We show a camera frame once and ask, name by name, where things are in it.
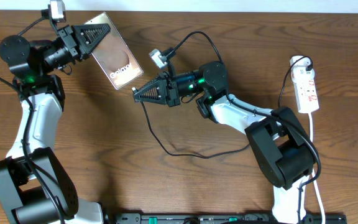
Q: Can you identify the black charger cable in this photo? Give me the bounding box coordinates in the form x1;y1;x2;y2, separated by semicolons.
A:
131;55;314;159

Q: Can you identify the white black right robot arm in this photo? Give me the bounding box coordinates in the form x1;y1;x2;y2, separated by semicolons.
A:
132;61;321;223

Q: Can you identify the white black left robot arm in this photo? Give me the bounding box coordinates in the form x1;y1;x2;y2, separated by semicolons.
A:
0;24;110;223

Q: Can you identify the white power strip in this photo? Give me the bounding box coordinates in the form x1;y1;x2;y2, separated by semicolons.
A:
290;55;319;114

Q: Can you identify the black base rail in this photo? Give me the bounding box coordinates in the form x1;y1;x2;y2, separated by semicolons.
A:
116;212;348;224

